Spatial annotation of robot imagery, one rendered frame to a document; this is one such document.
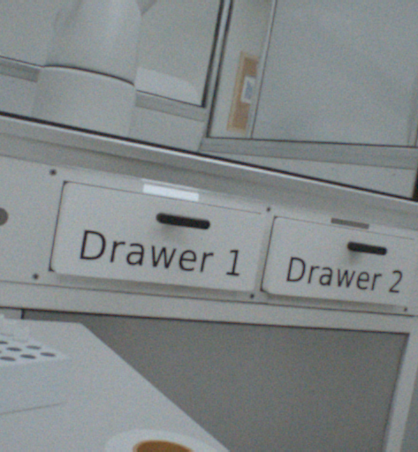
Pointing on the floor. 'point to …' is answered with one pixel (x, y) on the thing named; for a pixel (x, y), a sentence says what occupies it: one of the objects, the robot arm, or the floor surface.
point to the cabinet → (249, 362)
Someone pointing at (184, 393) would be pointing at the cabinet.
